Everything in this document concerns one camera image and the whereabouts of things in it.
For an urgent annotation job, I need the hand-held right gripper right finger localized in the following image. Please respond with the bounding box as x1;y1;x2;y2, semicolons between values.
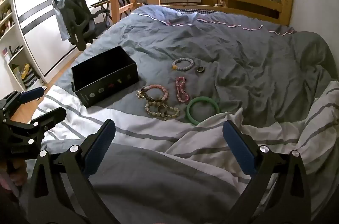
222;120;315;224

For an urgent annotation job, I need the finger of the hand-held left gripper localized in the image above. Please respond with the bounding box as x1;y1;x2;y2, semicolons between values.
28;107;67;134
0;87;45;111

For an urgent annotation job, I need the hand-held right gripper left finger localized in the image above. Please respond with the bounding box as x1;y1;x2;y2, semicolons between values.
26;119;125;224

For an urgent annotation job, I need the black cardboard box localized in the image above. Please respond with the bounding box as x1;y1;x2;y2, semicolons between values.
71;45;140;108

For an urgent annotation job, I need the green jade bangle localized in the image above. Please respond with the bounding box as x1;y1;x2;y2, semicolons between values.
186;97;221;126

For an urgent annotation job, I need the red pink bead bracelet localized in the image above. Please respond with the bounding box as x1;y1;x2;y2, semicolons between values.
175;76;190;103

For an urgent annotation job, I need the beige bead bracelet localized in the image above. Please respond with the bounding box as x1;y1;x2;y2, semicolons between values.
144;102;181;122

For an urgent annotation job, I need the pink bracelet with gold charms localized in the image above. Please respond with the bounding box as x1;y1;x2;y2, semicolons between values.
136;84;169;103

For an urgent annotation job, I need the grey bead bracelet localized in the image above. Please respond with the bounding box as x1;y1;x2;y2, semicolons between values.
172;58;195;71

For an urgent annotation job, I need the person's left hand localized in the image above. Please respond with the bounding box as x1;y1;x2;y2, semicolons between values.
7;159;29;187

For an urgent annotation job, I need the white open bookshelf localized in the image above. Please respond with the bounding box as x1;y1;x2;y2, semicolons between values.
0;0;48;92

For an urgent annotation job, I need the light blue denim jacket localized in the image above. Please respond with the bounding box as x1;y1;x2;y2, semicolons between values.
52;0;77;41

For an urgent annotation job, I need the black office chair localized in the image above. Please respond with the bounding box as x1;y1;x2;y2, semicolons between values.
53;0;112;51

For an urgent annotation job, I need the white sliding door wardrobe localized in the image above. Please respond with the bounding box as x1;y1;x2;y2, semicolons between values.
12;0;101;84

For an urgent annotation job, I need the grey striped duvet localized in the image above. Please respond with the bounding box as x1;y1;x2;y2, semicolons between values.
20;4;339;224

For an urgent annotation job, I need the wooden folding table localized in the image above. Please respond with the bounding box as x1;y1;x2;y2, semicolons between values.
91;0;112;25

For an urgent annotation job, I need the checkered bed sheet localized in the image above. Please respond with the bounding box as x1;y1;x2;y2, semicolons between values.
175;8;218;15

